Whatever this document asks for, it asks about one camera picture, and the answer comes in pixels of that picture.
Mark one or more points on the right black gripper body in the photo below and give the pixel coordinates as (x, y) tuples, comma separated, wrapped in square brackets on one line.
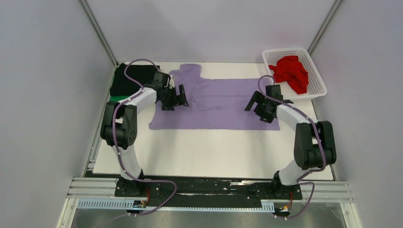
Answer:
[(261, 109)]

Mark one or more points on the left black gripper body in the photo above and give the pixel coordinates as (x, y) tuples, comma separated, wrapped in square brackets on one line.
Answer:
[(169, 99)]

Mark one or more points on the purple t shirt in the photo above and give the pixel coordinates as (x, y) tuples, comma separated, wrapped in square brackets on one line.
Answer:
[(213, 104)]

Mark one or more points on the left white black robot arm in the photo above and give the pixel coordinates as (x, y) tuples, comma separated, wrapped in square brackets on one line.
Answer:
[(119, 127)]

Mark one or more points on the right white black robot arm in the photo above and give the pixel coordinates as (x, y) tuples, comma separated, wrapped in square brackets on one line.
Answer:
[(314, 145)]

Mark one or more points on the red t shirt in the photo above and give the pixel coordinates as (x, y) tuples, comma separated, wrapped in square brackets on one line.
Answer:
[(289, 69)]

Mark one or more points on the folded black t shirt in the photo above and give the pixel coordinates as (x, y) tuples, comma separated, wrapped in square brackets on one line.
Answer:
[(122, 86)]

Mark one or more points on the folded green t shirt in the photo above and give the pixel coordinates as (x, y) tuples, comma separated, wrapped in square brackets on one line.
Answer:
[(117, 98)]

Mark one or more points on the white plastic basket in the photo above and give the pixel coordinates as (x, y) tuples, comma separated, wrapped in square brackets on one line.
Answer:
[(316, 86)]

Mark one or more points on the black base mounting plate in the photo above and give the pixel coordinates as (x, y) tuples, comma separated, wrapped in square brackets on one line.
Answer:
[(208, 192)]

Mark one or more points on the aluminium frame rail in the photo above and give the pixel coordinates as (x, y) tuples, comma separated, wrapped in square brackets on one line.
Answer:
[(104, 188)]

